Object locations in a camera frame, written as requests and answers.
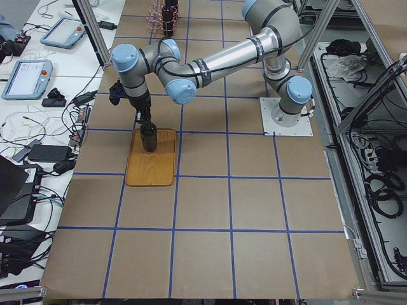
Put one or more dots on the blue teach pendant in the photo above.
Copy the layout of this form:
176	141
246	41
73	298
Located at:
28	80
64	34

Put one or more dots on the black laptop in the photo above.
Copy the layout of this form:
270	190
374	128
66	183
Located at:
19	185

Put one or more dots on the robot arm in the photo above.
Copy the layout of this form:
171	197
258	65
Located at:
275	28

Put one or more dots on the copper wire bottle basket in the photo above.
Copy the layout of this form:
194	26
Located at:
154	14

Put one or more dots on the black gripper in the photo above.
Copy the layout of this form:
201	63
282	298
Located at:
140	102

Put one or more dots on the wooden tray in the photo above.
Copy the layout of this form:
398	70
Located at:
151	168

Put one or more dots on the dark wine bottle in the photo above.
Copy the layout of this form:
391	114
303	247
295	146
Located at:
168	20
148	131

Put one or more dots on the black power adapter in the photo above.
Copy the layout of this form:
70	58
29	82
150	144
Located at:
107	25

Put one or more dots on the aluminium frame post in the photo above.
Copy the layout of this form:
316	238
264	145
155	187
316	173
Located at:
88	19

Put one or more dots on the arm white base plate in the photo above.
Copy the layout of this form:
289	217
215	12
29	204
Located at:
278	123

